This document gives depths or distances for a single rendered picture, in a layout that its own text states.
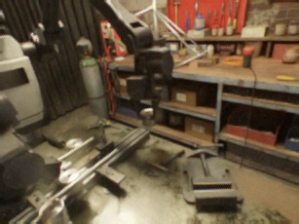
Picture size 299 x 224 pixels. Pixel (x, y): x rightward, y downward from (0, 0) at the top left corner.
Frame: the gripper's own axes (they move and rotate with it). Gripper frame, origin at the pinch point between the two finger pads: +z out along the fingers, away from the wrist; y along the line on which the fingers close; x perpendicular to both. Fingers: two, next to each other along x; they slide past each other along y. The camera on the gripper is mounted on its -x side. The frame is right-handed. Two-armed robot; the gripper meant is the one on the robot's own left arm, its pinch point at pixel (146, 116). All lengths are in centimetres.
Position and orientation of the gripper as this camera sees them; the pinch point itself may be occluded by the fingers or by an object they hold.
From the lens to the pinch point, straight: 66.2
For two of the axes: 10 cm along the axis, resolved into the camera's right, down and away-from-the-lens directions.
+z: 0.5, 9.5, 3.1
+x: 2.5, -3.1, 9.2
